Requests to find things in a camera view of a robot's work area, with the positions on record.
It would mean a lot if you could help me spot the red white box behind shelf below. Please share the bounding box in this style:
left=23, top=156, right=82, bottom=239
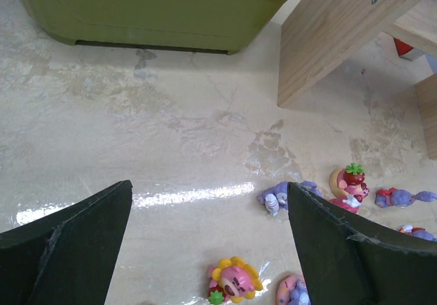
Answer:
left=393, top=38, right=423, bottom=61

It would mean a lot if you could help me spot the pink bear strawberry donut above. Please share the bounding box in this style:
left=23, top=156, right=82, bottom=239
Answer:
left=329, top=162, right=369, bottom=214

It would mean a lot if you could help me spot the pink bear yellow flower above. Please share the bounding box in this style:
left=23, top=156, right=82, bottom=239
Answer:
left=207, top=257, right=264, bottom=304

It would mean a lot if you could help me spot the green plastic basin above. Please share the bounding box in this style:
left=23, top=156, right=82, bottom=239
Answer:
left=21, top=0, right=287, bottom=54

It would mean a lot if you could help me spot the wooden two-tier shelf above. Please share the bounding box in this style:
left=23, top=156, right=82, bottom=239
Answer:
left=277, top=0, right=437, bottom=161

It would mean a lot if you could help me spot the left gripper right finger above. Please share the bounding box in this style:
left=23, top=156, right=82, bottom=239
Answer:
left=287, top=182, right=436, bottom=304

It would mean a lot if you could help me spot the purple bunny orange cup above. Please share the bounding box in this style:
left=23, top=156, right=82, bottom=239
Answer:
left=398, top=224, right=436, bottom=242

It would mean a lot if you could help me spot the small purple bunny lying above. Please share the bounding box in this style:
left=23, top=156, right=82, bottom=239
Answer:
left=375, top=188, right=436, bottom=208

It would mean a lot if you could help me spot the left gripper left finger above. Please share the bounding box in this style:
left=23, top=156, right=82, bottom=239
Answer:
left=1, top=180, right=132, bottom=304

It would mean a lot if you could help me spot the purple bunny with bottle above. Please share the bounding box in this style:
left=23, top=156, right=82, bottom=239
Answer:
left=257, top=181, right=322, bottom=216

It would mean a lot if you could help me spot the purple bunny pink donut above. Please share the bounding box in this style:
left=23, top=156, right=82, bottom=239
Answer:
left=276, top=274, right=311, bottom=305

